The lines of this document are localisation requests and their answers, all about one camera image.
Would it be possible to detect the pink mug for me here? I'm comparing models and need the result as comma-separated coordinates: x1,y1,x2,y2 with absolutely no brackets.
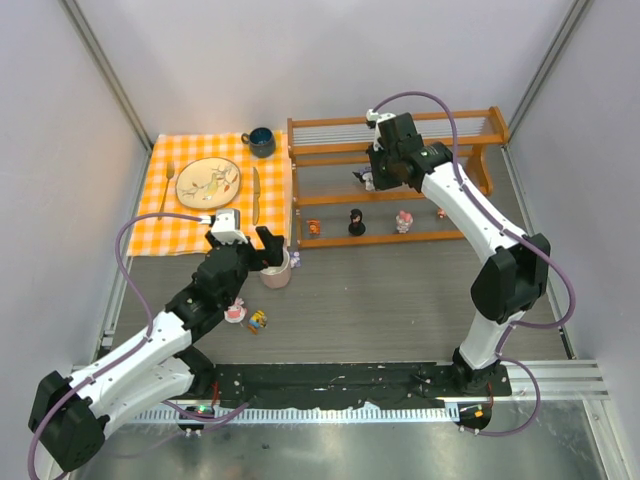
259,248,291,289

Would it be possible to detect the purple bunny figurine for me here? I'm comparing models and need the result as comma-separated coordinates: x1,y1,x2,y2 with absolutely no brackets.
289,251,301,268

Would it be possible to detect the black purple Kuromi figurine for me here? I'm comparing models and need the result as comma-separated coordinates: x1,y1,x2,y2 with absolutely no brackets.
353,167,375,192

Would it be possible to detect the pink white round figurine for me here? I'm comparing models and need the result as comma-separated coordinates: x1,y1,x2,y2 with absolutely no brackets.
224,297,247,324

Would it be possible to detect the pink My Melody figurine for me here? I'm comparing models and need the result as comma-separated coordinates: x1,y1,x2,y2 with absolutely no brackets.
396,210,413,234

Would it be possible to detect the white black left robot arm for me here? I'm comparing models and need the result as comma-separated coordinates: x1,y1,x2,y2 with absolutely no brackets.
28,220,285,479

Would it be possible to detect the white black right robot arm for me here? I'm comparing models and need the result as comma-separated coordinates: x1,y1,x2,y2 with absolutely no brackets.
366,110,550,394

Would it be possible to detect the orange wooden shelf rack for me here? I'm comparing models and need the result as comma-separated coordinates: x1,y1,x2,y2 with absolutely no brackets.
287,106,510,249

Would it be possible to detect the orange tiger figurine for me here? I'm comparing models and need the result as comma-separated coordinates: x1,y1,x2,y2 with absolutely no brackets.
307,219,321,236

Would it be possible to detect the orange checkered cloth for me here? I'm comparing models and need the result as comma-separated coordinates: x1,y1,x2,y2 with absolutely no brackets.
137,130,292,248

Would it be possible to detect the yellow minion figurine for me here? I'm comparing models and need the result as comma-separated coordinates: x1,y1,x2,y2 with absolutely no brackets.
247,310,268,335

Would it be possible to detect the gold knife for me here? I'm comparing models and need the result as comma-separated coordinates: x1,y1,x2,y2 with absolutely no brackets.
252,167,261,226

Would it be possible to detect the black haired girl figurine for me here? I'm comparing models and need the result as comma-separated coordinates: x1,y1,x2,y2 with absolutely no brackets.
348,209,366,236

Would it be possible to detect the decorated ceramic plate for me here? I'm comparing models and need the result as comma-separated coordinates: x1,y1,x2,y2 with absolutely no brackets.
175,157,242,210

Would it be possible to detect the dark blue mug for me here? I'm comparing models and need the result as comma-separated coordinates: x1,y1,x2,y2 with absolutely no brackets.
241,127,276,158

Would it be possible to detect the gold fork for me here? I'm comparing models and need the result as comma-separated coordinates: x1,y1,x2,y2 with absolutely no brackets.
159,161,175,213

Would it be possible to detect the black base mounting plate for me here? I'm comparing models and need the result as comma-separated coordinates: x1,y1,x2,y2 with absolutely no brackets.
211,362,512,410

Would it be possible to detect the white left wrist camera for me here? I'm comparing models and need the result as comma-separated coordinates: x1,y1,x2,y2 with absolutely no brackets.
199,208,248,245

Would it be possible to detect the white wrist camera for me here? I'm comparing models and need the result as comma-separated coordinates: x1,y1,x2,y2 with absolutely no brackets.
199,208,248,245
365,109,396,130

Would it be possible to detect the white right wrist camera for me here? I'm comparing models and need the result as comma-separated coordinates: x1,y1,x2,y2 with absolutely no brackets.
365,109,396,130

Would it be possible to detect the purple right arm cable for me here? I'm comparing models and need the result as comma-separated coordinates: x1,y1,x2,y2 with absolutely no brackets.
372,91,577,437

